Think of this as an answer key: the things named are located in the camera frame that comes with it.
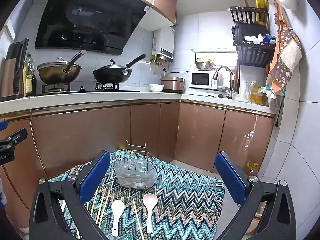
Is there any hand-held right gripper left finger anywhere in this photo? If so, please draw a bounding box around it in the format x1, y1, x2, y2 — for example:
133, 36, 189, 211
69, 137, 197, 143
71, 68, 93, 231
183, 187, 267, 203
29, 150, 112, 240

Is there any wire utensil holder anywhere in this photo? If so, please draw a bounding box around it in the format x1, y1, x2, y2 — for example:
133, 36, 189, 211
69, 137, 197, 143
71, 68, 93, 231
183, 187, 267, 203
114, 140, 157, 189

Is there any yellow detergent bottle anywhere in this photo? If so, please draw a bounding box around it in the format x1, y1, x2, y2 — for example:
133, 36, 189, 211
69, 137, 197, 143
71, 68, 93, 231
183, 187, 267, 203
251, 81, 265, 106

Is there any white plastic spoon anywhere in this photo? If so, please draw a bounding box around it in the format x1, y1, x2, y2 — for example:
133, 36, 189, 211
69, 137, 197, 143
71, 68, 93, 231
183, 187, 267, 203
111, 200, 125, 237

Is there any floral hanging apron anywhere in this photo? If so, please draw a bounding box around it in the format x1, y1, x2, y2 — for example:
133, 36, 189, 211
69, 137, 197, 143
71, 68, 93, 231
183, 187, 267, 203
265, 0, 303, 97

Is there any white water heater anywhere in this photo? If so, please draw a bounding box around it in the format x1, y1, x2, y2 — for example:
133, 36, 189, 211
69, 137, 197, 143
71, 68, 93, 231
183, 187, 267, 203
151, 26, 175, 63

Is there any steel wok with lid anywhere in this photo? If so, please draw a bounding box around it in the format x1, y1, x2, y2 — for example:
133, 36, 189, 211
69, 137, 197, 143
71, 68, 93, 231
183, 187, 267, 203
36, 50, 87, 85

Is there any copper rice cooker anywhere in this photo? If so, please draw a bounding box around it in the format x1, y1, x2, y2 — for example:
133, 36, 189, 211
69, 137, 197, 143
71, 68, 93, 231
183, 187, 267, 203
161, 75, 186, 93

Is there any black range hood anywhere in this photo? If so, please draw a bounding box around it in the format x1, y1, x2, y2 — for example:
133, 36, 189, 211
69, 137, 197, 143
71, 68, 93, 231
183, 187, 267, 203
34, 0, 150, 56

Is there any clear soap bottle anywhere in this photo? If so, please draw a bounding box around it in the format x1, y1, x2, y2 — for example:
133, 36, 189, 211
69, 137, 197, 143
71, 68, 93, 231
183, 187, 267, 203
244, 81, 252, 103

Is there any wooden cutting board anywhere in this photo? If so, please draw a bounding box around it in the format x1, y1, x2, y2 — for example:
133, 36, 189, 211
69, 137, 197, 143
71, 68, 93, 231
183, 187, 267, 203
233, 65, 242, 93

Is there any yellow roll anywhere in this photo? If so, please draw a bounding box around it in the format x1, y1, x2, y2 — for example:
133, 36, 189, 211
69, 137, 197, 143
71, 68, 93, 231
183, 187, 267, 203
255, 0, 266, 26

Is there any black wok lid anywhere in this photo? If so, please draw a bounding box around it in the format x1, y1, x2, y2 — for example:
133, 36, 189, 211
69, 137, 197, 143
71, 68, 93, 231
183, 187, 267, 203
94, 59, 132, 74

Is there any green-capped oil bottle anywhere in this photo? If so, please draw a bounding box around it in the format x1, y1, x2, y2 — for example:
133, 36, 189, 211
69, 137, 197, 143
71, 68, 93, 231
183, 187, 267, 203
23, 52, 35, 97

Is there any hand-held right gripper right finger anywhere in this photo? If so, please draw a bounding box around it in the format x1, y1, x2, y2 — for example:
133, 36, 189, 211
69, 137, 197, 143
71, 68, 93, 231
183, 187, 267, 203
215, 151, 297, 240

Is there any copper thermos jug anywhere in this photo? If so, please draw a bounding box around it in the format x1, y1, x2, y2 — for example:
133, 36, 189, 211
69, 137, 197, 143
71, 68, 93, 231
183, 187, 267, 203
0, 38, 29, 102

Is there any black dish rack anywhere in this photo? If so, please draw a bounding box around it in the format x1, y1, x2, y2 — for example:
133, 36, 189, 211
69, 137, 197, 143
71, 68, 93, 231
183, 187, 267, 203
229, 5, 277, 68

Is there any crumpled plastic bag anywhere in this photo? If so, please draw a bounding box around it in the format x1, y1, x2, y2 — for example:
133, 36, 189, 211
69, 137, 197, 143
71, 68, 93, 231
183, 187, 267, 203
260, 84, 284, 108

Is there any steel kitchen faucet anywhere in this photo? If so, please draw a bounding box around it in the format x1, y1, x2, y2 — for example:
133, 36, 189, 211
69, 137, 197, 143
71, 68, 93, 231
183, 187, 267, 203
212, 65, 235, 100

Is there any black wok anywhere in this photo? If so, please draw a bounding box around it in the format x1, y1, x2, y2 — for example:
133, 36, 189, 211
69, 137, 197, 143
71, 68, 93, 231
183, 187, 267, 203
92, 54, 146, 84

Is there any white microwave oven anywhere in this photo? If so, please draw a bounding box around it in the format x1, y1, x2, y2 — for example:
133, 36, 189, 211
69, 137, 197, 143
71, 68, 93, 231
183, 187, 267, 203
188, 70, 219, 91

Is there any glass wok lid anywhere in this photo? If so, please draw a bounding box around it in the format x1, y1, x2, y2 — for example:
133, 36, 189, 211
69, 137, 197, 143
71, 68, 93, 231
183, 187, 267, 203
37, 57, 82, 72

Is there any black gas stove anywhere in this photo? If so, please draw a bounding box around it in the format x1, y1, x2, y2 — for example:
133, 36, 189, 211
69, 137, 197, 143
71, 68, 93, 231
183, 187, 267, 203
34, 82, 141, 97

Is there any brown wall cabinet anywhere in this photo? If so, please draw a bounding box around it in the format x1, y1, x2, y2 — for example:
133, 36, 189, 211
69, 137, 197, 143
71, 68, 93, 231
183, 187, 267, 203
139, 0, 178, 32

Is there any teal zigzag table cloth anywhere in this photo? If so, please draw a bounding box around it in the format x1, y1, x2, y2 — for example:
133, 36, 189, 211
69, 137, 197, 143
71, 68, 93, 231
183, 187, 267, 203
47, 149, 225, 240

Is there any pink plastic spoon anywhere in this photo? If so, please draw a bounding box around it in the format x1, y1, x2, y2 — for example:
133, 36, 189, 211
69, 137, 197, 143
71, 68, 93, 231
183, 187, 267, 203
142, 194, 158, 233

